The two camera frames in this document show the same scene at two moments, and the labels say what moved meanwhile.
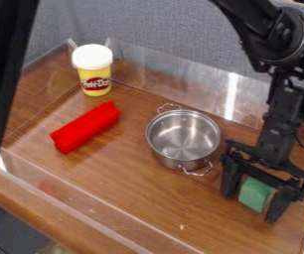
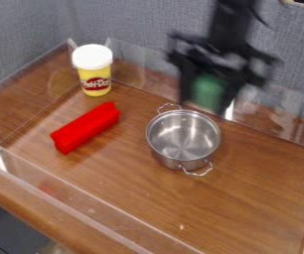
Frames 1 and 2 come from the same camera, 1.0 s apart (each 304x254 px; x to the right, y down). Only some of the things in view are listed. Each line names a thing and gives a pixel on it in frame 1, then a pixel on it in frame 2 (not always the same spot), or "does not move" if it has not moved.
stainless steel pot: x=183 y=137 does not move
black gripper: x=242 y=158 to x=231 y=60
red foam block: x=84 y=127 does not move
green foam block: x=254 y=192 to x=210 y=91
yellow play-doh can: x=92 y=60 does not move
